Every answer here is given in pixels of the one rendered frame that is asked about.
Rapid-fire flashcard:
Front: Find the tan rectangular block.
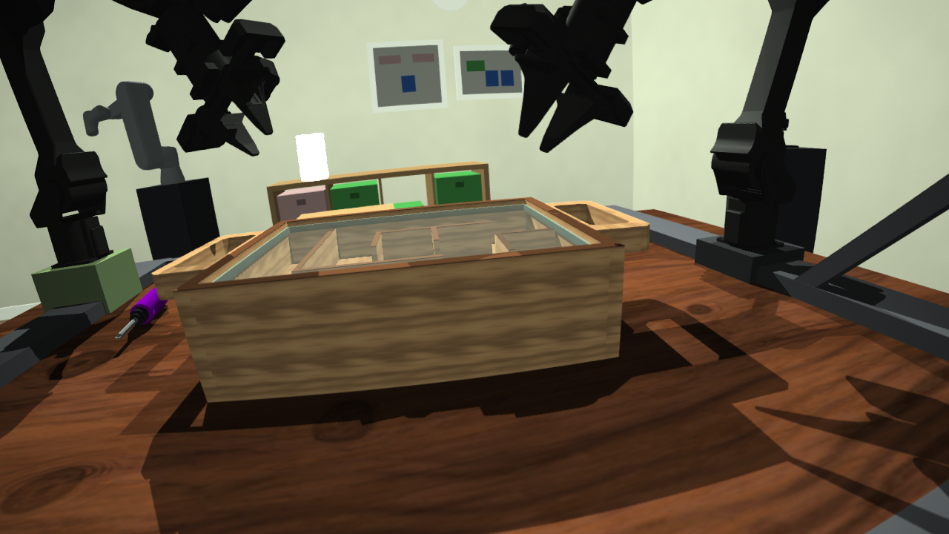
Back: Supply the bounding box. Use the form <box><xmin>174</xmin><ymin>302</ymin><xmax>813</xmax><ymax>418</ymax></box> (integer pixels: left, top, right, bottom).
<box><xmin>297</xmin><ymin>204</ymin><xmax>394</xmax><ymax>220</ymax></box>

